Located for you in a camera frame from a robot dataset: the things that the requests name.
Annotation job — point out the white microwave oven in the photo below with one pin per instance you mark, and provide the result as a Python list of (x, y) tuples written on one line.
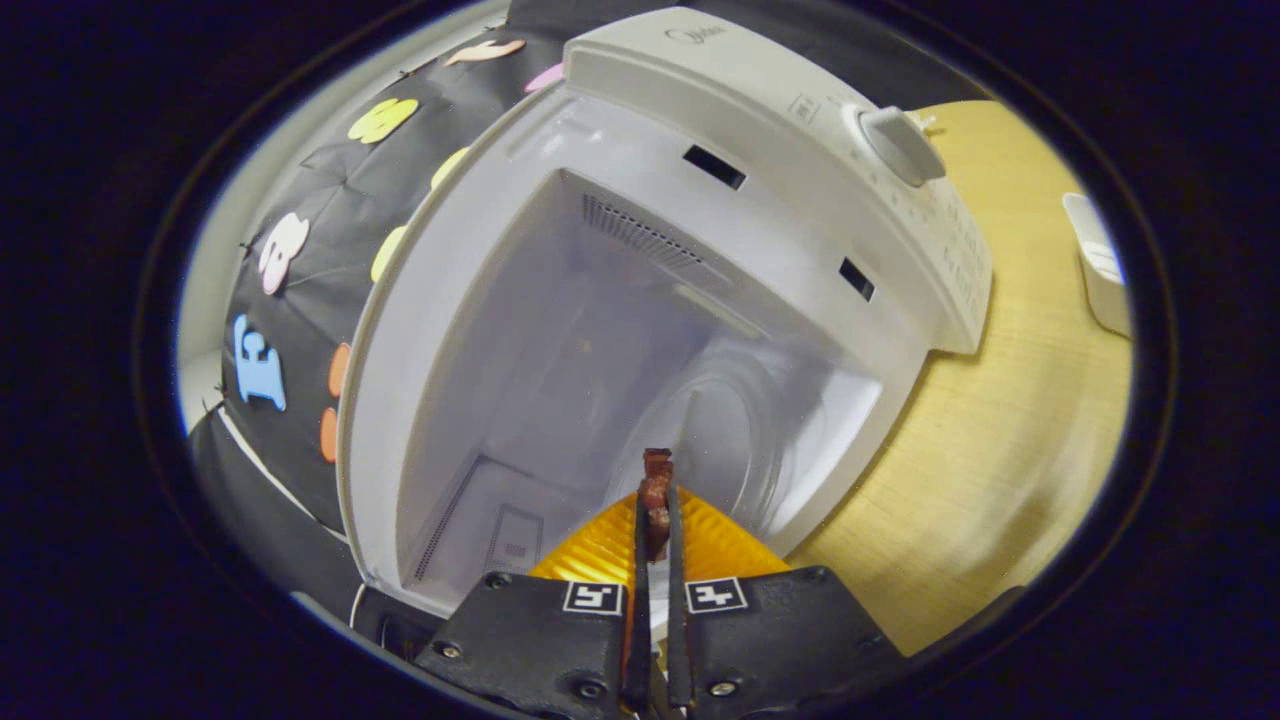
[(800, 150)]

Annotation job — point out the brown meat piece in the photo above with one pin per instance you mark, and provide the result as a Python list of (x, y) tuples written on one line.
[(657, 495)]

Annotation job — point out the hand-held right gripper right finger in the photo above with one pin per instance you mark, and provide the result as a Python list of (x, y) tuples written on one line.
[(678, 640)]

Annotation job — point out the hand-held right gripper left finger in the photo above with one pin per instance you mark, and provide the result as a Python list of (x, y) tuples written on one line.
[(639, 620)]

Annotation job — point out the glass microwave turntable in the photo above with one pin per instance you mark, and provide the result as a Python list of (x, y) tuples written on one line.
[(740, 430)]

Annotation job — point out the white rectangular tray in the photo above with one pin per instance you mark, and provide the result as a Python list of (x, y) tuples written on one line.
[(1100, 280)]

